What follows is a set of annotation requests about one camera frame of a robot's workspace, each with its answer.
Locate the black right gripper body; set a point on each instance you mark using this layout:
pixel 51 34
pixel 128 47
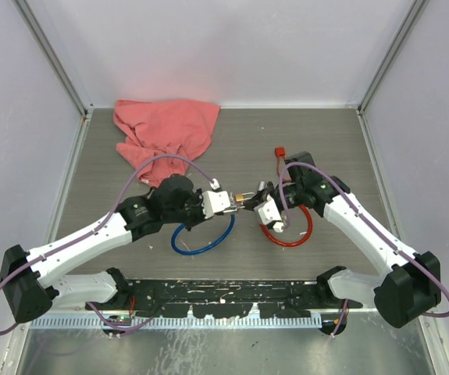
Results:
pixel 271 191

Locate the brass padlock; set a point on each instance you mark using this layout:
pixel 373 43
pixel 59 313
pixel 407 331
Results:
pixel 240 198

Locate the red cable lock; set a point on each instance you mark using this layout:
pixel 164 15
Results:
pixel 298 228

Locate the red cable padlock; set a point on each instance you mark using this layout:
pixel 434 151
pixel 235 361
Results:
pixel 280 157

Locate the blue cable lock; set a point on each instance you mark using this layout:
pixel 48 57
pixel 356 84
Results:
pixel 208 247

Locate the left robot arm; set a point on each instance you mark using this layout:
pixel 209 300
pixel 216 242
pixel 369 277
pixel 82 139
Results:
pixel 30 277

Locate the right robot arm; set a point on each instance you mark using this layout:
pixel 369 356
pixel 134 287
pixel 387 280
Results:
pixel 407 283

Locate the pink cloth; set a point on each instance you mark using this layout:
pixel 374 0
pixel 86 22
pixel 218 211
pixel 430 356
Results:
pixel 179 127

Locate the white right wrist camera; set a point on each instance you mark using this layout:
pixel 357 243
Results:
pixel 269 215

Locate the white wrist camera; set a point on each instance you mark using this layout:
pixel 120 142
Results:
pixel 216 201
pixel 269 215

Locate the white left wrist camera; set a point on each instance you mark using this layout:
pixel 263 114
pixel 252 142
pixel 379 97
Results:
pixel 216 201

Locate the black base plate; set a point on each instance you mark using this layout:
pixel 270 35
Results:
pixel 221 298

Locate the slotted cable duct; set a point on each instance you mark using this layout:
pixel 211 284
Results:
pixel 252 321

